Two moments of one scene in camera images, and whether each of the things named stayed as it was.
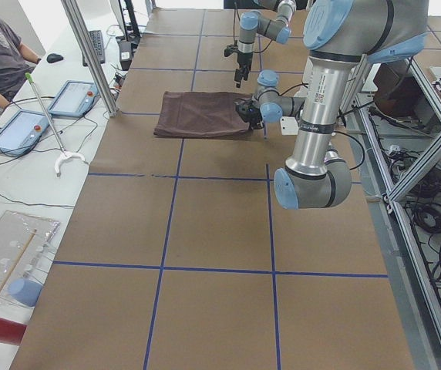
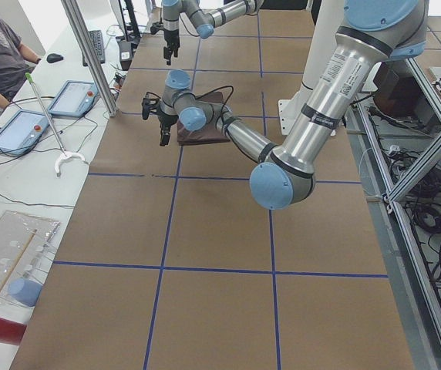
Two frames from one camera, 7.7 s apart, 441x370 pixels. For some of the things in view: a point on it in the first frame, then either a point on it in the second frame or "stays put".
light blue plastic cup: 25,291 stays put
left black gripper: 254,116 -> 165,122
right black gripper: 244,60 -> 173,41
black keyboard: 97,40 stays put
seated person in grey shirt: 1,62 stays put
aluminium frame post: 91,55 stays put
